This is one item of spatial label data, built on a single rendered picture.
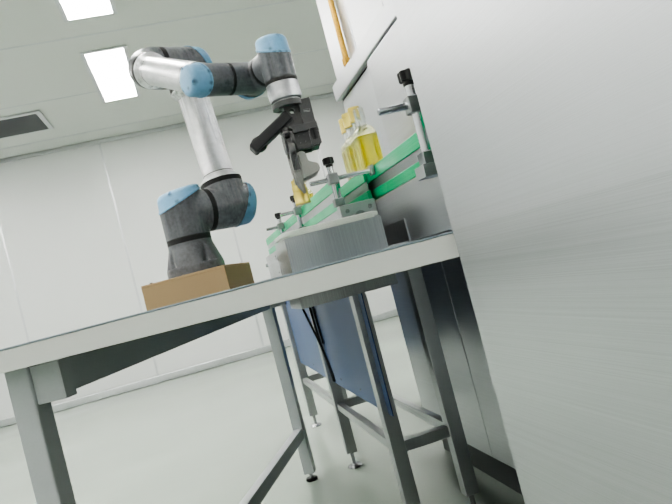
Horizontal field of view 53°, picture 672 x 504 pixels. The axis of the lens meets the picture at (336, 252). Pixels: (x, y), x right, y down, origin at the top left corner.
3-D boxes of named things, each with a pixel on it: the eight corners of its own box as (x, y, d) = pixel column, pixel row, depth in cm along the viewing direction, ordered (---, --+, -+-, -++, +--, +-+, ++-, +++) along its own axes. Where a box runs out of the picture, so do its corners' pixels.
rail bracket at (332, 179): (382, 195, 167) (369, 147, 167) (317, 211, 163) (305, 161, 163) (378, 197, 169) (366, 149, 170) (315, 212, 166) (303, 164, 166)
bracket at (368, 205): (382, 224, 166) (375, 197, 166) (346, 233, 164) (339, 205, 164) (378, 226, 169) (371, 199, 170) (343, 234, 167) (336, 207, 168)
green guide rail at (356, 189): (373, 199, 171) (365, 169, 171) (369, 200, 170) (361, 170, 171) (285, 250, 342) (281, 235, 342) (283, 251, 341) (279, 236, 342)
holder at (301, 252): (412, 243, 148) (403, 209, 148) (293, 274, 142) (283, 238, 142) (390, 249, 165) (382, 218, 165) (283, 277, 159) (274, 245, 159)
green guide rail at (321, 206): (345, 205, 169) (338, 175, 169) (342, 206, 169) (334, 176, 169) (271, 254, 340) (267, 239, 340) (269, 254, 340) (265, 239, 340)
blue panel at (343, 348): (454, 397, 176) (413, 241, 177) (392, 416, 173) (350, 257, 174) (334, 352, 332) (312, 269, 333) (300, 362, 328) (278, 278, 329)
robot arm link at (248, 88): (214, 72, 161) (234, 53, 152) (254, 71, 167) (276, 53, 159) (222, 103, 161) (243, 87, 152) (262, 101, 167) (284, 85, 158)
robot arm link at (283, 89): (266, 83, 148) (266, 93, 156) (271, 103, 148) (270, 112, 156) (298, 75, 149) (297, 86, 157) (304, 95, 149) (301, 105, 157)
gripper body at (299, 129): (322, 145, 149) (309, 93, 149) (285, 154, 148) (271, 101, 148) (320, 152, 156) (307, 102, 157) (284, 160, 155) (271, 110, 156)
